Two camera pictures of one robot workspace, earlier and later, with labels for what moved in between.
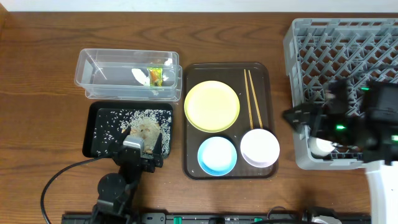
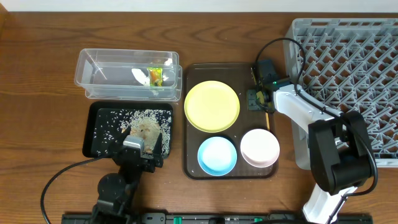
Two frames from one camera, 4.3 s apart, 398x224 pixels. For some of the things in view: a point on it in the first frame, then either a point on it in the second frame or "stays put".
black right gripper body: x=337 y=129 → x=254 y=102
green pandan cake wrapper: x=155 y=76 stays put
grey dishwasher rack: x=354 y=50 stays put
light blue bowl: x=217 y=156 stays put
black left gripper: x=137 y=160 stays put
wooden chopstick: x=255 y=99 → x=266 y=112
